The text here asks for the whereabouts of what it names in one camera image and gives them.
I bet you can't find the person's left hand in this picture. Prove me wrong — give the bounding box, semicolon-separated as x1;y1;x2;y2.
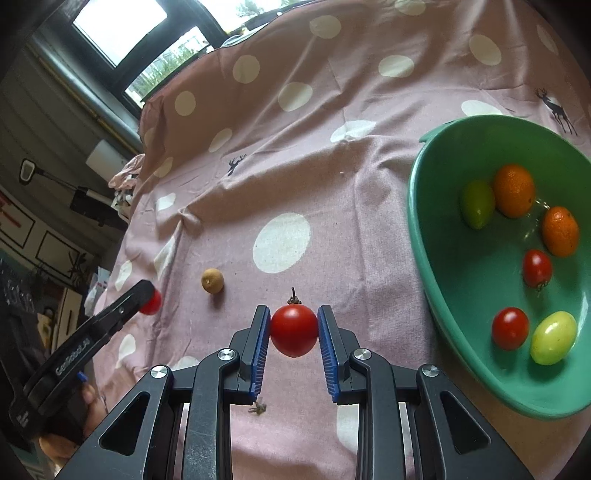
39;383;109;464

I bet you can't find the black device with white stick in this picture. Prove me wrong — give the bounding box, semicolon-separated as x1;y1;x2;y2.
69;185;127;229

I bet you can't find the orange mandarin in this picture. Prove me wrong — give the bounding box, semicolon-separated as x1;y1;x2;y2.
493;165;536;219
542;207;580;258

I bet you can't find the printed white box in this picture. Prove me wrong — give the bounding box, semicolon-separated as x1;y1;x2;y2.
85;268;112;315

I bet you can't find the small brown longan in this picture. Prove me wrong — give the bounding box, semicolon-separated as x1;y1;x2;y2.
201;268;225;293

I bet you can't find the pink polka-dot cloth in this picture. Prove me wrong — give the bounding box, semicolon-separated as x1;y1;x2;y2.
83;0;591;480

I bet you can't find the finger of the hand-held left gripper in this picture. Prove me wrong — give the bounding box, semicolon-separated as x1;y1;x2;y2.
90;279;156;347

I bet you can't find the white board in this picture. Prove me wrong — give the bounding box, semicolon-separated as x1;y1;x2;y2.
85;140;125;174

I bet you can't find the black planter with grass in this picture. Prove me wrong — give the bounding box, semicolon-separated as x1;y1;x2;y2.
134;34;211;100

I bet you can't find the round green lime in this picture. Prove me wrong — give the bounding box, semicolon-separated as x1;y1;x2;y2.
459;180;496;230

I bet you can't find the framed wall picture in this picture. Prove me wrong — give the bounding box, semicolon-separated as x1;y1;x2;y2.
34;228;88;273

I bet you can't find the black framed window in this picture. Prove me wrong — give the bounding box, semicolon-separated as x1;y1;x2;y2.
28;0;296;112

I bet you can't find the pink clothing pile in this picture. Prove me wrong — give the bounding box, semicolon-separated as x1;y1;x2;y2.
108;154;146;190

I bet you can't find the green plastic bowl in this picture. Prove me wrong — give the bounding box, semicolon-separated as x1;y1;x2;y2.
406;114;591;420

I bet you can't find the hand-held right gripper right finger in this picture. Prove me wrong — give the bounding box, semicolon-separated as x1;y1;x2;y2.
317;305;534;480

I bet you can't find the wall poster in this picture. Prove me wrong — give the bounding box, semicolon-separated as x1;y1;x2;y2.
0;189;35;250

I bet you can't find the yellow-green oval fruit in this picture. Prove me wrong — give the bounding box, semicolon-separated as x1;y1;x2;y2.
530;311;579;365

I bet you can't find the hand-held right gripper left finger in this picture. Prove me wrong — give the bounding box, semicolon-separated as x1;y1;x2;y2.
55;305;271;480

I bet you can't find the red tomato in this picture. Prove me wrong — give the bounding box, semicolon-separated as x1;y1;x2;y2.
523;250;553;289
492;307;530;350
139;288;163;316
270;287;319;358

